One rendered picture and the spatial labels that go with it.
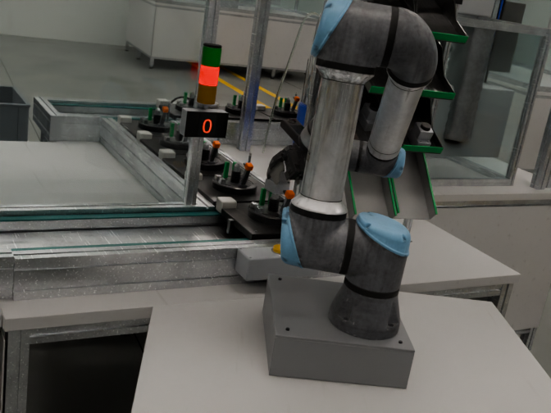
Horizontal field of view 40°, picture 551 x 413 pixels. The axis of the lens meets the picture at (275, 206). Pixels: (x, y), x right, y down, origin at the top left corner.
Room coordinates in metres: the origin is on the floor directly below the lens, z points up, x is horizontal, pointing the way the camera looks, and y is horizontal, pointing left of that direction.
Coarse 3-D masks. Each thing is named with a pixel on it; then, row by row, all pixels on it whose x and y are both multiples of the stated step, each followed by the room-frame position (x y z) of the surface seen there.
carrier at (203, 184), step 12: (228, 168) 2.24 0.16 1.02; (204, 180) 2.24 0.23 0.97; (216, 180) 2.19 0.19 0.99; (228, 180) 2.21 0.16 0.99; (240, 180) 2.23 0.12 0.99; (252, 180) 2.25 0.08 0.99; (204, 192) 2.12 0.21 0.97; (216, 192) 2.14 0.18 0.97; (228, 192) 2.14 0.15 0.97; (240, 192) 2.15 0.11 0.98; (252, 192) 2.17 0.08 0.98
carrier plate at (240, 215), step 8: (232, 208) 2.01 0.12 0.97; (240, 208) 2.02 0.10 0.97; (224, 216) 1.98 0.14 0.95; (232, 216) 1.94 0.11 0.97; (240, 216) 1.95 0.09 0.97; (240, 224) 1.89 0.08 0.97; (248, 224) 1.90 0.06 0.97; (256, 224) 1.91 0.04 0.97; (264, 224) 1.92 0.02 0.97; (248, 232) 1.84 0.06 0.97; (256, 232) 1.85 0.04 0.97; (264, 232) 1.86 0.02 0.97; (272, 232) 1.87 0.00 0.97; (280, 232) 1.88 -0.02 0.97
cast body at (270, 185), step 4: (284, 172) 1.98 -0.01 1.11; (280, 176) 1.97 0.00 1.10; (284, 176) 1.98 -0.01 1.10; (268, 180) 1.99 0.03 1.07; (272, 180) 1.97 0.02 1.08; (280, 180) 1.97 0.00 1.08; (284, 180) 1.98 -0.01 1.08; (268, 184) 1.99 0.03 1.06; (272, 184) 1.97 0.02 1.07; (280, 184) 1.96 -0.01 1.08; (284, 184) 1.96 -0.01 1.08; (288, 184) 1.97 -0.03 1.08; (268, 188) 1.98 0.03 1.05; (272, 188) 1.96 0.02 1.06; (276, 188) 1.95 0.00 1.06; (280, 188) 1.96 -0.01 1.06; (284, 188) 1.96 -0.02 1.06; (288, 188) 1.97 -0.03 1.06; (272, 192) 1.96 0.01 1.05; (276, 192) 1.95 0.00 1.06; (280, 192) 1.96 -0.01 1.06
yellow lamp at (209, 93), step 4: (200, 84) 1.98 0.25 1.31; (200, 88) 1.98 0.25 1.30; (204, 88) 1.97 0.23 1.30; (208, 88) 1.97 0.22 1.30; (212, 88) 1.98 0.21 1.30; (216, 88) 2.00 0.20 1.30; (200, 92) 1.98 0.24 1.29; (204, 92) 1.97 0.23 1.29; (208, 92) 1.97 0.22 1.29; (212, 92) 1.98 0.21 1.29; (200, 96) 1.98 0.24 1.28; (204, 96) 1.97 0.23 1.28; (208, 96) 1.97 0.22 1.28; (212, 96) 1.98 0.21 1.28; (200, 100) 1.97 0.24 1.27; (204, 100) 1.97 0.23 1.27; (208, 100) 1.97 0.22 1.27; (212, 100) 1.98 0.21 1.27; (208, 104) 1.97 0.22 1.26
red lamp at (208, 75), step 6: (204, 66) 1.97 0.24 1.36; (204, 72) 1.97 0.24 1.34; (210, 72) 1.97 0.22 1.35; (216, 72) 1.98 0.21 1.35; (204, 78) 1.97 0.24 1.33; (210, 78) 1.97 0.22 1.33; (216, 78) 1.99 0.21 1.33; (204, 84) 1.97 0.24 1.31; (210, 84) 1.97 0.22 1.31; (216, 84) 1.99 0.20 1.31
